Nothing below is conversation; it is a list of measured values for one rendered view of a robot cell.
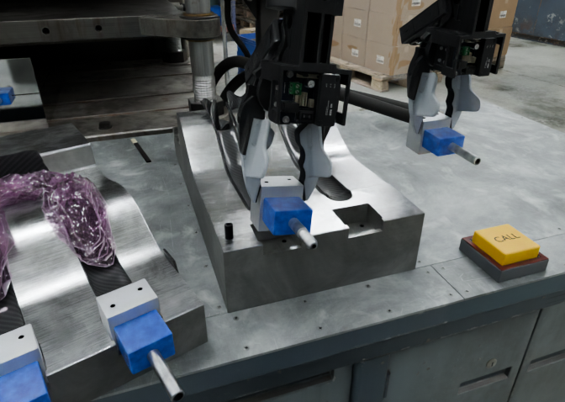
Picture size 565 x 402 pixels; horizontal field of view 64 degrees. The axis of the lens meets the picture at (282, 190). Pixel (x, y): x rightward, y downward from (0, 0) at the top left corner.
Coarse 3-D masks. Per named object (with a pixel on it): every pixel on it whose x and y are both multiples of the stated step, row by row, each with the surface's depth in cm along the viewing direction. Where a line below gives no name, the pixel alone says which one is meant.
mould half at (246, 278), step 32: (192, 128) 73; (192, 160) 69; (288, 160) 72; (352, 160) 72; (192, 192) 73; (224, 192) 63; (352, 192) 62; (384, 192) 62; (320, 224) 54; (384, 224) 55; (416, 224) 57; (224, 256) 50; (256, 256) 51; (288, 256) 53; (320, 256) 54; (352, 256) 56; (384, 256) 58; (416, 256) 60; (224, 288) 53; (256, 288) 53; (288, 288) 55; (320, 288) 57
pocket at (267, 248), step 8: (256, 232) 55; (264, 232) 56; (264, 240) 56; (272, 240) 56; (280, 240) 56; (288, 240) 56; (296, 240) 55; (264, 248) 55; (272, 248) 55; (280, 248) 52; (288, 248) 52; (296, 248) 52
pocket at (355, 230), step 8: (344, 208) 58; (352, 208) 58; (360, 208) 59; (368, 208) 59; (344, 216) 59; (352, 216) 59; (360, 216) 60; (368, 216) 59; (376, 216) 57; (344, 224) 59; (352, 224) 59; (360, 224) 59; (368, 224) 59; (376, 224) 58; (352, 232) 58; (360, 232) 55; (368, 232) 55
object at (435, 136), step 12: (432, 120) 67; (444, 120) 68; (408, 132) 71; (420, 132) 68; (432, 132) 66; (444, 132) 66; (456, 132) 66; (408, 144) 71; (420, 144) 68; (432, 144) 66; (444, 144) 65; (456, 144) 64; (468, 156) 61
